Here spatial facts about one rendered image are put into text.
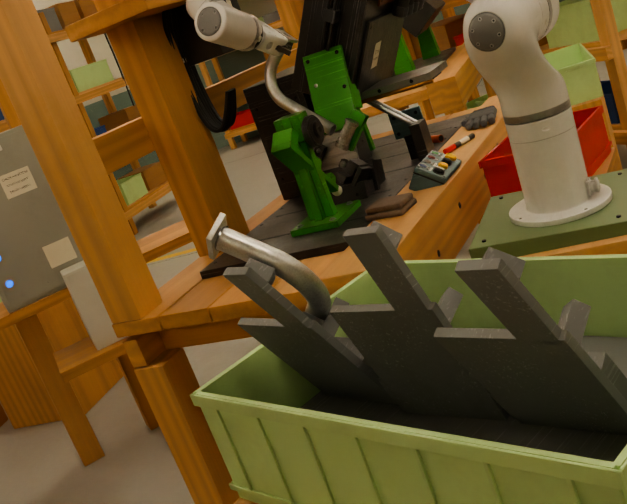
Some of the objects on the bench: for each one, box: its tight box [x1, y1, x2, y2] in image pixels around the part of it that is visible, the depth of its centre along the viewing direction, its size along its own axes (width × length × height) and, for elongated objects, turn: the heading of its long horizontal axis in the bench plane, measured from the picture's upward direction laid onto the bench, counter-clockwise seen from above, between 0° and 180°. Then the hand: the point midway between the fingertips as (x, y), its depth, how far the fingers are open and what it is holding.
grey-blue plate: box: [388, 105, 423, 160], centre depth 229 cm, size 10×2×14 cm, turn 114°
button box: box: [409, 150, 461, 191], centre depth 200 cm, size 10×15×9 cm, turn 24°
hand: (280, 43), depth 202 cm, fingers closed on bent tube, 3 cm apart
